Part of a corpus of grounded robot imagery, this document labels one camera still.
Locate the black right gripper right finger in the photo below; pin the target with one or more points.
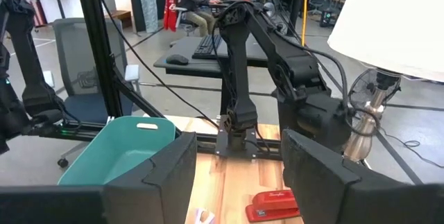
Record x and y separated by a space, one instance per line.
329 189

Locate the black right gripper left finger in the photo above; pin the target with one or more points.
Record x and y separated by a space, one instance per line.
166 182

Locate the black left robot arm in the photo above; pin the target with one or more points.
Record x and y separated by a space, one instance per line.
239 78

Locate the red stapler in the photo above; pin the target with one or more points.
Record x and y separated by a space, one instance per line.
274 203

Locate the teal plastic bin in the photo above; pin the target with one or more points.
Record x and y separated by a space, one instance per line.
114 151

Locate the black floor fan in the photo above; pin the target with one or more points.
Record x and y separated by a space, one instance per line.
362 92

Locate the black computer mouse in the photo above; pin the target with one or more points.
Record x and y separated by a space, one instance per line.
177 59

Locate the black desk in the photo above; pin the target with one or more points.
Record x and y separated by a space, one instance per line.
208 66

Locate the black keyboard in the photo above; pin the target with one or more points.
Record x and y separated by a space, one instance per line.
206 47

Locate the grey mesh office chair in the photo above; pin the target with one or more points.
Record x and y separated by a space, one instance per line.
83 54

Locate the red jacket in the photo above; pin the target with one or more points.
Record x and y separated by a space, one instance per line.
171 9

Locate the wooden bench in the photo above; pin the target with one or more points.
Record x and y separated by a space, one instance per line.
119 15

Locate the table lamp white shade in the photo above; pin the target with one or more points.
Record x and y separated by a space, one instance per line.
392 19

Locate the black aluminium rig frame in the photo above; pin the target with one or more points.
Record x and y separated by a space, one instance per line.
97 43

